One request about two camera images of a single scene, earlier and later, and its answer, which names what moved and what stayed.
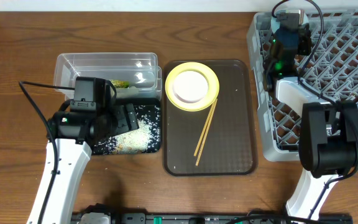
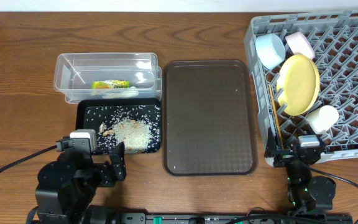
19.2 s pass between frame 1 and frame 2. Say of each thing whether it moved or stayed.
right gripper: moved
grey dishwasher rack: stayed
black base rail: stayed
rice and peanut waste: stayed
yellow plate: moved
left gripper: moved
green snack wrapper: stayed
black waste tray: stayed
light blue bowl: moved
